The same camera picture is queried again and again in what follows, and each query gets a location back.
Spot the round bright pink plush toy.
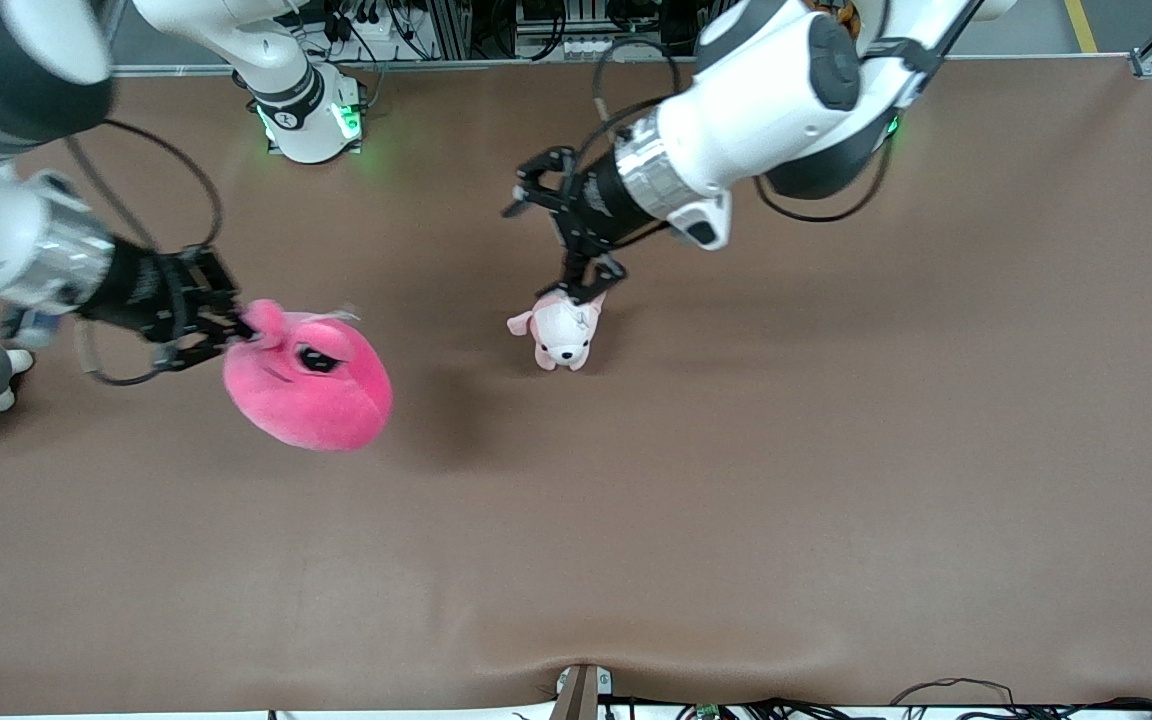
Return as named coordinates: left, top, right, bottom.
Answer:
left=222, top=298, right=395, bottom=453

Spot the pale pink plush dog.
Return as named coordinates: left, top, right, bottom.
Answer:
left=506, top=283, right=609, bottom=373

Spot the white power strip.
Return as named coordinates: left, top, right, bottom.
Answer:
left=556, top=37, right=663, bottom=60

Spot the pile of orange plush toys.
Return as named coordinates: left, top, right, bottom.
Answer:
left=804, top=0, right=862, bottom=29

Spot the metal table edge clamp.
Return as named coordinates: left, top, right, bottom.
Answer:
left=551, top=663, right=614, bottom=720

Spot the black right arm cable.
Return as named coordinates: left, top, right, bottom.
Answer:
left=64, top=119, right=225, bottom=388

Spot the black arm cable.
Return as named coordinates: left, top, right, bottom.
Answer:
left=591, top=37, right=899, bottom=224
left=64, top=119, right=225, bottom=388

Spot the aluminium table edge rail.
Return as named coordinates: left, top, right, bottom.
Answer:
left=106, top=54, right=1147, bottom=79

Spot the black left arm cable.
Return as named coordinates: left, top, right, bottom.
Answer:
left=591, top=37, right=899, bottom=224

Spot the bundle of black floor cables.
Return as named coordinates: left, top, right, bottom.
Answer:
left=626, top=678, right=1152, bottom=720

